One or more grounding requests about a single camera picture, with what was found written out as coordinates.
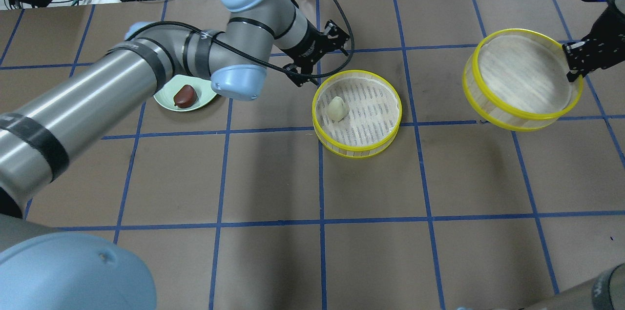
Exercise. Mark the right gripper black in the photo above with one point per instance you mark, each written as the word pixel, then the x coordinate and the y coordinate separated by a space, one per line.
pixel 604 42

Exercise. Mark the yellow bamboo steamer with cloth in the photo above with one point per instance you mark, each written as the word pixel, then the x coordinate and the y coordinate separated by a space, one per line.
pixel 372 122

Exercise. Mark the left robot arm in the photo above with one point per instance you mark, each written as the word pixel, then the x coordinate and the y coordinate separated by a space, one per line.
pixel 44 268

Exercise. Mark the white steamed bun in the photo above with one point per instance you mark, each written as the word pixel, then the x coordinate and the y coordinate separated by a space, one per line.
pixel 337 109

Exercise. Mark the brown steamed bun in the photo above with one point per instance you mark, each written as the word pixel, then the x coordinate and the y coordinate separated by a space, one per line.
pixel 186 97

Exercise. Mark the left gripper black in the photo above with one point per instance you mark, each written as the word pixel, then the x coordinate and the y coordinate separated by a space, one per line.
pixel 303 49

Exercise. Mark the light green plate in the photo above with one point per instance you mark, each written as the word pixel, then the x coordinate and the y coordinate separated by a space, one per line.
pixel 164 97

